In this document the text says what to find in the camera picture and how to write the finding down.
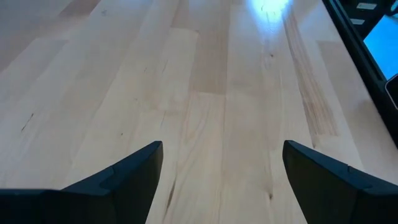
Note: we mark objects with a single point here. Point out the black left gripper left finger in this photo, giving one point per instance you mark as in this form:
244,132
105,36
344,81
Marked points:
93,205

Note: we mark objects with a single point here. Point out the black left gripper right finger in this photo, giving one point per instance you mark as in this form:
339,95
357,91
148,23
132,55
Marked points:
342,199

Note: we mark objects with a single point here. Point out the black frame crossbar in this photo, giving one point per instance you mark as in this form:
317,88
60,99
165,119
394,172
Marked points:
353,40

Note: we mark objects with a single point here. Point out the silver frame bracket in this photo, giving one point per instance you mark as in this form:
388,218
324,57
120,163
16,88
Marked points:
367,5

